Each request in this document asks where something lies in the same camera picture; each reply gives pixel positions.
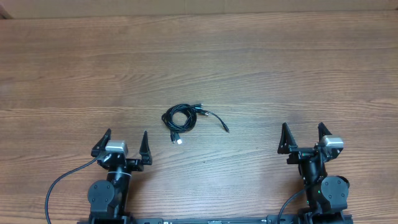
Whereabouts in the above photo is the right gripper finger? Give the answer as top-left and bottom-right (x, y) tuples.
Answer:
(277, 123), (298, 154)
(318, 122), (331, 141)

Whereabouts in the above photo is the black usb cable thin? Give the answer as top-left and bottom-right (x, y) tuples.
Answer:
(199, 110), (229, 133)

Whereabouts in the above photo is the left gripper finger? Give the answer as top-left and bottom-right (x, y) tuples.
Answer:
(91, 128), (111, 157)
(139, 131), (152, 165)

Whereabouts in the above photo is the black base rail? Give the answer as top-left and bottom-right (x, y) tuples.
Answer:
(77, 213), (354, 224)

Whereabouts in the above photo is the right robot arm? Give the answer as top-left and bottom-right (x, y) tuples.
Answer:
(277, 123), (352, 223)

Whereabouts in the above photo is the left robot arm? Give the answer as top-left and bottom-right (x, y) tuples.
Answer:
(88, 129), (152, 224)

